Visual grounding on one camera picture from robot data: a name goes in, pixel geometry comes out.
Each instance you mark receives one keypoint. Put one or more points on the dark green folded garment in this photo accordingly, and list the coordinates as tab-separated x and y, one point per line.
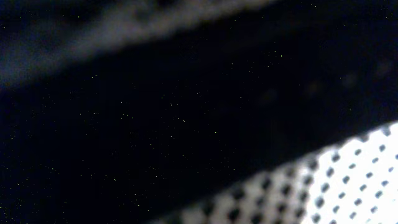
124	111

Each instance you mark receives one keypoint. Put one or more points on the grey mesh garment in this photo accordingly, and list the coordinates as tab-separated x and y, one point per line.
352	182

